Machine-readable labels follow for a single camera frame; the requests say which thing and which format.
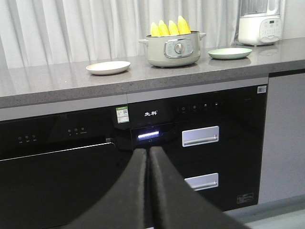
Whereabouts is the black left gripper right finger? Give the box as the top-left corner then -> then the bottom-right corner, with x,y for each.
149,146 -> 247,229

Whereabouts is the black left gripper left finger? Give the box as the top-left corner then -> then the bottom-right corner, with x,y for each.
64,148 -> 147,229

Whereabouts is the grey cabinet door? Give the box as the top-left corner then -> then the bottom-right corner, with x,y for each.
259,73 -> 305,204

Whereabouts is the white blender appliance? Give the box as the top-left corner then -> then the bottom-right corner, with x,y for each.
237,0 -> 282,46

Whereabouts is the green electric cooking pot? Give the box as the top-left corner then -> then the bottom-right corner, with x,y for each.
138,31 -> 206,67

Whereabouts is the light green plate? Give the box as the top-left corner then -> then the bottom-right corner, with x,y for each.
208,48 -> 252,60

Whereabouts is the black drawer sterilizer cabinet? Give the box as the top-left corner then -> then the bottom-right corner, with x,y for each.
127,77 -> 268,211

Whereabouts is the yellow corn cob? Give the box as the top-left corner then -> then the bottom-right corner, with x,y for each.
178,15 -> 191,35
151,22 -> 161,37
169,20 -> 180,36
159,20 -> 170,36

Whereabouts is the white curtain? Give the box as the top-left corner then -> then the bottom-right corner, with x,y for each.
0,0 -> 240,69

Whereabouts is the cream white plate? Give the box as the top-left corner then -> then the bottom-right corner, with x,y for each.
86,61 -> 131,75

